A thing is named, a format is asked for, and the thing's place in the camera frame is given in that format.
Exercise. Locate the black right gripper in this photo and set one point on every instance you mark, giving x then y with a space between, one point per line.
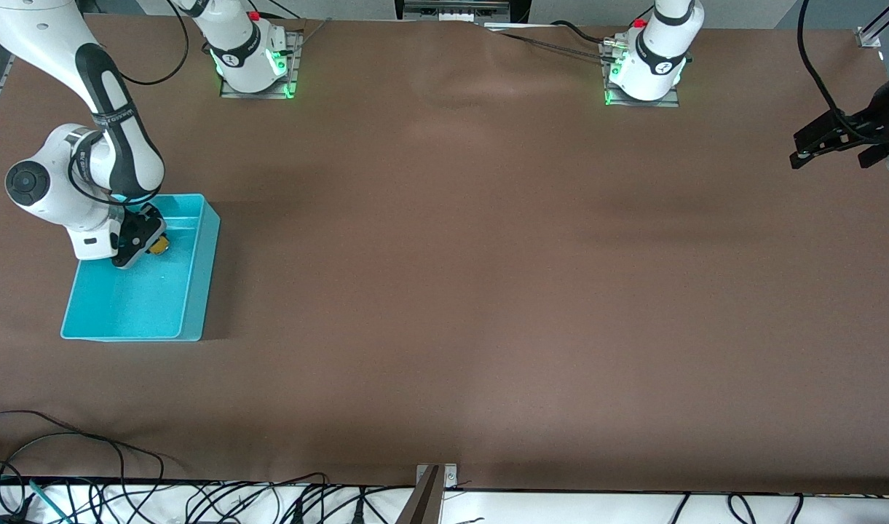
140 230

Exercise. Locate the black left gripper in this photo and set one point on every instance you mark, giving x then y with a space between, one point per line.
875 120

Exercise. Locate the yellow beetle toy car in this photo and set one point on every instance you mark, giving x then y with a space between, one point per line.
160 246

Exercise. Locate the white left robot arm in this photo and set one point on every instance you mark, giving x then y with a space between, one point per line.
659 51

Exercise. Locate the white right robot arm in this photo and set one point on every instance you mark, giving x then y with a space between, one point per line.
120 138

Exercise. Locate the teal plastic bin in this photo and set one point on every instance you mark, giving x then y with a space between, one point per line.
145 306

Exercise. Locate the black power strip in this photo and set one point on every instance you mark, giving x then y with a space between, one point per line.
455 9

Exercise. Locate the aluminium frame profile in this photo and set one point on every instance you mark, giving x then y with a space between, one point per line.
868 35

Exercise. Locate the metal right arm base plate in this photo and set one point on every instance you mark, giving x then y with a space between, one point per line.
296 65

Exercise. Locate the dark grey camera pole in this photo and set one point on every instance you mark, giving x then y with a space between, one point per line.
422 502

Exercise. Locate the small metal table bracket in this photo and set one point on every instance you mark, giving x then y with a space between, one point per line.
450 477

